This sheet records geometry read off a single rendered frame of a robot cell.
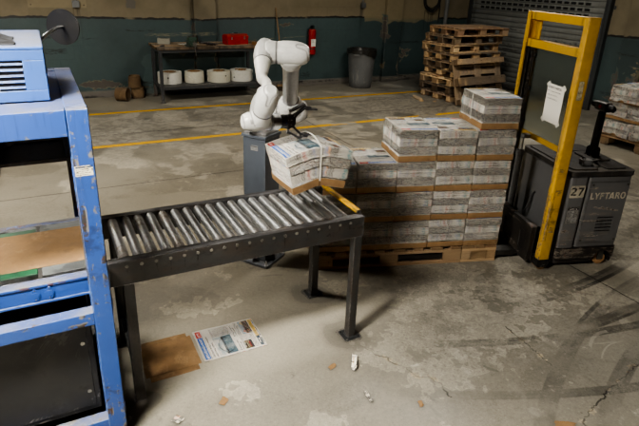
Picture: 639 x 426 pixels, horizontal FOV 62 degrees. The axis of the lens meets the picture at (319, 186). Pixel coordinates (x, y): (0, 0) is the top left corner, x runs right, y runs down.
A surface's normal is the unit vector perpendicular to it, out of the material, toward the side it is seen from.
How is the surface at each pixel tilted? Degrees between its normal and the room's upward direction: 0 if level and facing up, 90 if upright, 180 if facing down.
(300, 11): 90
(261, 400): 0
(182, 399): 0
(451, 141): 90
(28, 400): 90
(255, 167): 90
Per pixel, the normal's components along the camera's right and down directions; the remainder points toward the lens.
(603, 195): 0.17, 0.37
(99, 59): 0.46, 0.34
